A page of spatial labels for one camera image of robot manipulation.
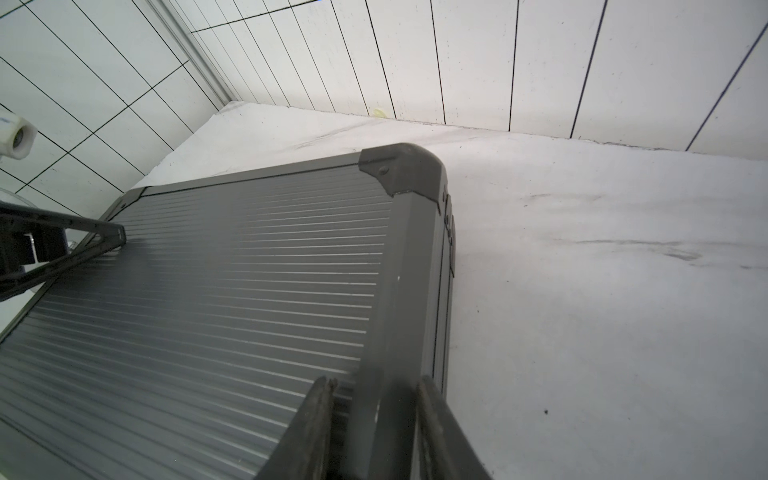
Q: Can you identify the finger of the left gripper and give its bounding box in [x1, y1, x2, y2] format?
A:
[1, 202, 127, 301]

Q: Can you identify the chrome glass holder stand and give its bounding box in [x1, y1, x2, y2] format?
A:
[0, 109, 38, 160]

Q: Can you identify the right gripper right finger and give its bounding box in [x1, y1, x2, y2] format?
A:
[416, 376, 491, 480]

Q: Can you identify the black poker set case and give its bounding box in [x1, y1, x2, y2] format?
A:
[1, 143, 455, 479]

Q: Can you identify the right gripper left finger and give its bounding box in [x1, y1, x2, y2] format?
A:
[255, 376, 338, 480]

